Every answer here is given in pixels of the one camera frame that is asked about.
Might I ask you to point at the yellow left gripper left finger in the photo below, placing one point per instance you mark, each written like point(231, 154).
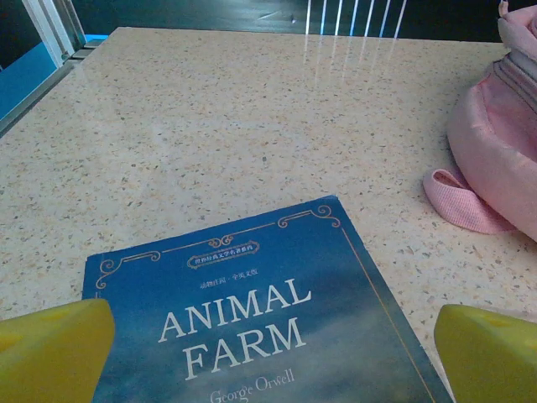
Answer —
point(54, 352)

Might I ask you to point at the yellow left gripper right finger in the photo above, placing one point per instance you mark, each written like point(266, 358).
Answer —
point(486, 361)

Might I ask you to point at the blue Animal Farm book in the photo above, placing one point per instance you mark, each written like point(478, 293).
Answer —
point(251, 319)

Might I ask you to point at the pink backpack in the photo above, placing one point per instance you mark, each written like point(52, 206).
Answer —
point(499, 138)

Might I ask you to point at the aluminium left table rail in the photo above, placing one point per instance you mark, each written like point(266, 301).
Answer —
point(38, 96)

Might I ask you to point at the aluminium left frame post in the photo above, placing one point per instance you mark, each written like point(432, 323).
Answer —
point(56, 25)

